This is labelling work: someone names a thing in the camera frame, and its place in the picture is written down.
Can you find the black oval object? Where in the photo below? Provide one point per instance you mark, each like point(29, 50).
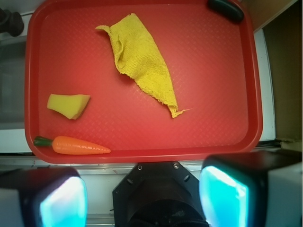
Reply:
point(227, 9)

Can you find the orange toy carrot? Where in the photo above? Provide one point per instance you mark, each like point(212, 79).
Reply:
point(71, 146)

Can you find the dark knob object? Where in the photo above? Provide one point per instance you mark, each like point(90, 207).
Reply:
point(11, 23)

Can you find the yellow woven cloth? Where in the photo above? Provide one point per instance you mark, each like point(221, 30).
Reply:
point(137, 56)

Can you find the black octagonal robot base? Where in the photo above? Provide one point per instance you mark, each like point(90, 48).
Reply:
point(159, 194)

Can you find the yellow-green sponge piece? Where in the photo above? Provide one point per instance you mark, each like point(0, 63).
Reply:
point(70, 106)

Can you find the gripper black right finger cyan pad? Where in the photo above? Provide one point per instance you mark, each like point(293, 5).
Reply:
point(256, 189)

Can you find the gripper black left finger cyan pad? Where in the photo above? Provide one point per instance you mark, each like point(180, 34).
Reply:
point(43, 197)

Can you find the red plastic tray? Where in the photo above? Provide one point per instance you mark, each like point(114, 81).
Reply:
point(212, 63)

